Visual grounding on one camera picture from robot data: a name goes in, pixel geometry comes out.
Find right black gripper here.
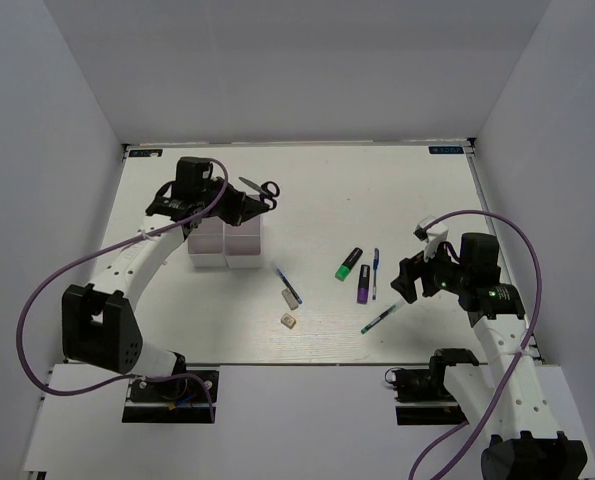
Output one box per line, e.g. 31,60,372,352
391,237,470,303

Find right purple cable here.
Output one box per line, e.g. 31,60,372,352
407,209,543,480

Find white eraser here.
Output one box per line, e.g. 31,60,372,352
282,289,299,310

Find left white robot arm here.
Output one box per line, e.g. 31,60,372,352
62,157,280,399

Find purple highlighter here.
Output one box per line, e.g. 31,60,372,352
356,264,371,305

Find white organizer box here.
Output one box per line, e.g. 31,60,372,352
187,218,226,269
224,216,263,269

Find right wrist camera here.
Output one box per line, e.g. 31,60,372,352
413,216,449,262

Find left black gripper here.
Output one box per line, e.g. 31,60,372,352
198,177,270,227

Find right blue table label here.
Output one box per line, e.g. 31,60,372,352
428,145,464,155

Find blue table label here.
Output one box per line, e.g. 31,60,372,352
128,149,163,158
428,145,464,155

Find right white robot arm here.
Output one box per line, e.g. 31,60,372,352
391,233,588,479

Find yellow eraser with barcode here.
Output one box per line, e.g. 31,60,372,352
280,313,297,329

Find green pen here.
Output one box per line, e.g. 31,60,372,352
360,302,403,335

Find black handled scissors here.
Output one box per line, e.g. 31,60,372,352
239,177,281,210

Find blue capped clear pen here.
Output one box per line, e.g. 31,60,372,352
270,262,303,305

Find green highlighter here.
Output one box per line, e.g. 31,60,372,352
334,247,363,281

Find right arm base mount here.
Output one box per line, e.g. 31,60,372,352
384,348,480,426

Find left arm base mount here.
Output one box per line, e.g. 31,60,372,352
122,369,220,424

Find blue gel pen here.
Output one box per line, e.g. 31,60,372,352
371,248,380,301

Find left blue table label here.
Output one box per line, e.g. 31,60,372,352
128,149,163,158

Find right white organizer box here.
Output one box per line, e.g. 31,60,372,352
224,216,263,269

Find left white organizer box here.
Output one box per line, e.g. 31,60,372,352
187,218,226,269

